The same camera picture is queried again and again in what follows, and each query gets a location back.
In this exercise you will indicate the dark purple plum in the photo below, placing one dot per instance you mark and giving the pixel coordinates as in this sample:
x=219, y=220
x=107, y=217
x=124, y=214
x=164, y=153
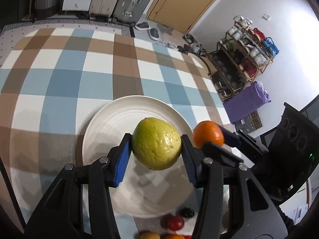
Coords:
x=186, y=212

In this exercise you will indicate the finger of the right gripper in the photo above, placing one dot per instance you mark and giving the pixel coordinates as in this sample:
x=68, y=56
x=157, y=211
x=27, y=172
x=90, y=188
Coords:
x=222, y=156
x=242, y=141

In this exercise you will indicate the wooden shoe rack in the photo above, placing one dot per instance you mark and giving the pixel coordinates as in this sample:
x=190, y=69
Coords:
x=240, y=57

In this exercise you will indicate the wooden door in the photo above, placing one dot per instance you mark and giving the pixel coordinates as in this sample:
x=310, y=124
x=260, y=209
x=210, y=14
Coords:
x=180, y=15

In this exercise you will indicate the checkered tablecloth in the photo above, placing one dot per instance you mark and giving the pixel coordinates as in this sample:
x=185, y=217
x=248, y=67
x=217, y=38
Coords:
x=54, y=79

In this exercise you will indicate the cream round plate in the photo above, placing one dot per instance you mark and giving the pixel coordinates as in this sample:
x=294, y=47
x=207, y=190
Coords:
x=143, y=192

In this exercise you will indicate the green-yellow guava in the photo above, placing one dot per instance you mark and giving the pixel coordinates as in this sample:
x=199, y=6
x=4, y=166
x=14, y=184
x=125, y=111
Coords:
x=156, y=144

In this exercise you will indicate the silver-grey suitcase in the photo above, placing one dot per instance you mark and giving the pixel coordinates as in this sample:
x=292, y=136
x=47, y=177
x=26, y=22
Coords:
x=129, y=11

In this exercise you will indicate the yellow guava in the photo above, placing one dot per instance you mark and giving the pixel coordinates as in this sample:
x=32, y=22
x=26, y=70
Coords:
x=149, y=235

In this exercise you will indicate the orange tangerine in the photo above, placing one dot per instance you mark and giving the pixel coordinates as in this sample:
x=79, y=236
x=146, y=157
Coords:
x=207, y=131
x=172, y=236

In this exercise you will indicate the red tomato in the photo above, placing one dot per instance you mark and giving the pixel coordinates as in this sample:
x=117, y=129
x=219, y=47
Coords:
x=172, y=222

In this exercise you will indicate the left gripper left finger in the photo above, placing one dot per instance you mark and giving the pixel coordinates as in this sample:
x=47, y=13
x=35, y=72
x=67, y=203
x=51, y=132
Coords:
x=78, y=204

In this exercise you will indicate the purple bag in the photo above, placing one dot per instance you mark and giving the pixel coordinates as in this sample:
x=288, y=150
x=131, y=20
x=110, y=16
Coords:
x=247, y=101

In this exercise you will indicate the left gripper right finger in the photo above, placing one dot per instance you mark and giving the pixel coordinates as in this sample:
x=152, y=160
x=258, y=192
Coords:
x=233, y=202

